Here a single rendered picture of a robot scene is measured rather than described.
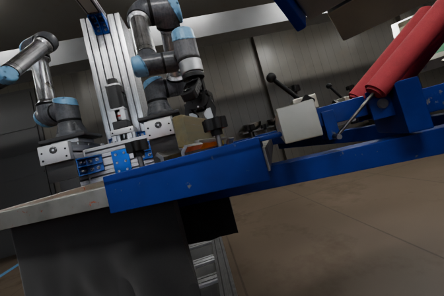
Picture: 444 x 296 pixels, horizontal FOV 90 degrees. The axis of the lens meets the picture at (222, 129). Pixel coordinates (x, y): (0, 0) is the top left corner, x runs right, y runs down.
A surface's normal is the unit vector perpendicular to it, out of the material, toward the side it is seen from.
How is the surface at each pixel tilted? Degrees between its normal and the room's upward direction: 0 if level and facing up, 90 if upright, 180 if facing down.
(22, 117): 90
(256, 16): 90
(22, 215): 90
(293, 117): 90
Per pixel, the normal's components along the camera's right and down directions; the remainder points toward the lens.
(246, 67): 0.11, -0.09
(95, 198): -0.23, 0.00
